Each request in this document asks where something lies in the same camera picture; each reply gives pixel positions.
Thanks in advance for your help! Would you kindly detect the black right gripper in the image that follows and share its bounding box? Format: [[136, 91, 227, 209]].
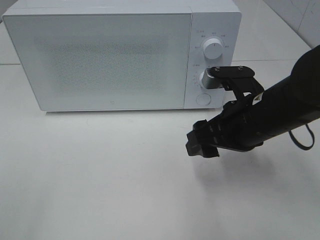
[[185, 93, 264, 158]]

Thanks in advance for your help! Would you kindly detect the round white door-release button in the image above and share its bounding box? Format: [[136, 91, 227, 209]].
[[196, 93, 211, 106]]

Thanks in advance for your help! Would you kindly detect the white timer knob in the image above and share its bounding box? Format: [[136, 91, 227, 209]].
[[199, 70, 207, 89]]

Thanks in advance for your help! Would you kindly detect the white microwave door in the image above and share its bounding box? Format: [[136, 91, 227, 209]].
[[4, 14, 191, 112]]

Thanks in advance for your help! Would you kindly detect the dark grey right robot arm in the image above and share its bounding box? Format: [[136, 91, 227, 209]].
[[185, 47, 320, 158]]

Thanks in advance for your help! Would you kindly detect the white upper power knob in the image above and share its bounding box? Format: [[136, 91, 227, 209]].
[[202, 36, 224, 60]]

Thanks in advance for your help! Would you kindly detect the white microwave oven body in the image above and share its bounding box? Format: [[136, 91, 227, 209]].
[[2, 0, 242, 110]]

